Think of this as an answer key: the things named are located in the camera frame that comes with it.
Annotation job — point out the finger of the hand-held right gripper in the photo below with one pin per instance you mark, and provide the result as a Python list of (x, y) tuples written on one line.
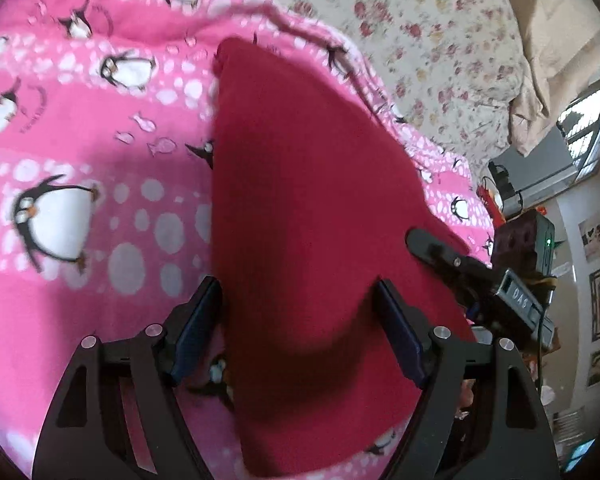
[(440, 252)]

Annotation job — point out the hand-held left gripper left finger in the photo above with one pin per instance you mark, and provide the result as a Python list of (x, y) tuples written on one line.
[(200, 330)]

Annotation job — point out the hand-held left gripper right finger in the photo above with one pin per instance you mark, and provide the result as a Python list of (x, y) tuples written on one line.
[(405, 340)]

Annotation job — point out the red fleece garment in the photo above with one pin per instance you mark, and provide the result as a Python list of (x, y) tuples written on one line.
[(305, 185)]

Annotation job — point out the red small object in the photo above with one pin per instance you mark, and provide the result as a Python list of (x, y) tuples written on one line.
[(487, 201)]

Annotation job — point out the black device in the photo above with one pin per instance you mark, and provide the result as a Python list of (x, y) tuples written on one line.
[(506, 182)]

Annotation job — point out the grey box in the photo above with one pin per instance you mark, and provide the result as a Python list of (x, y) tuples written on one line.
[(545, 165)]

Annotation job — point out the pink penguin print blanket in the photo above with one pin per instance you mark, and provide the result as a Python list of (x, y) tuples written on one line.
[(55, 300)]

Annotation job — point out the window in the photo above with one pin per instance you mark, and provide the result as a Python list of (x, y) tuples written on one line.
[(592, 130)]

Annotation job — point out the floral bed sheet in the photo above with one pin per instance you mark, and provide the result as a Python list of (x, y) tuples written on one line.
[(430, 60)]

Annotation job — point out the beige pillow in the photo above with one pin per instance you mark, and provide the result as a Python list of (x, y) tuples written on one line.
[(550, 35)]

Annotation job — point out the small pale wall picture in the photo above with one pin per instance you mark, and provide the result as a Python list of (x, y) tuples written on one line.
[(593, 240)]

